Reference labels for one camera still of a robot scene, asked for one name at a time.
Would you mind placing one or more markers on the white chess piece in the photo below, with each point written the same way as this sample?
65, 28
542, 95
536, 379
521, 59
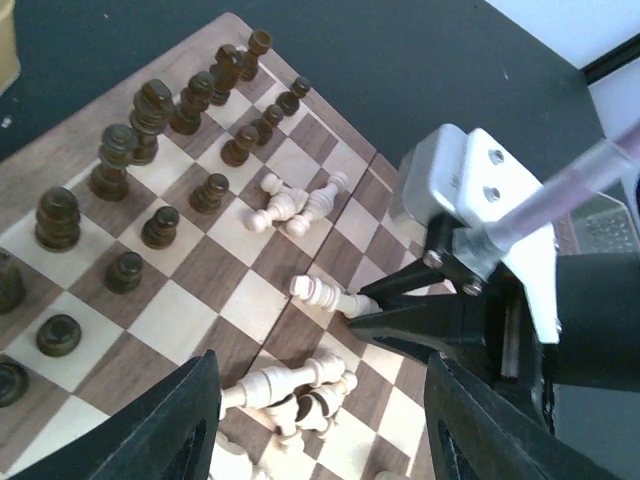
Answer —
313, 291

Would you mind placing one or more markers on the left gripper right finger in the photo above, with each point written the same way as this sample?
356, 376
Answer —
474, 433

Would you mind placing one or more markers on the white chess pieces pile upper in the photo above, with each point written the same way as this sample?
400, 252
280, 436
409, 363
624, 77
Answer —
295, 206

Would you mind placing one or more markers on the white chess pieces pile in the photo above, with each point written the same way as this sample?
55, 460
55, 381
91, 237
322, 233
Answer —
331, 416
295, 206

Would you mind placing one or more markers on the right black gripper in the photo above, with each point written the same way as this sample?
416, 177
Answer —
486, 326

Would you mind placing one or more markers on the dark chess pieces group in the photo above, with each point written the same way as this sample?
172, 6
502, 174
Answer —
164, 274

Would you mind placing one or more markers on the white chess pieces pile lower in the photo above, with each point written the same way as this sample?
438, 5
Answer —
331, 416

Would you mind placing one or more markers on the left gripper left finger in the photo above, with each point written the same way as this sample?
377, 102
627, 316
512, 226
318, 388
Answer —
166, 433

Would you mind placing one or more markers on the gold metal tin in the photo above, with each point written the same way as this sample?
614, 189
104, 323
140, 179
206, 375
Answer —
10, 67

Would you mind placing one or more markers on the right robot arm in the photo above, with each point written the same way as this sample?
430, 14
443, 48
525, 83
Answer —
598, 307

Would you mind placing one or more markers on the wooden chess board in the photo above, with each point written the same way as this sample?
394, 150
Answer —
359, 245

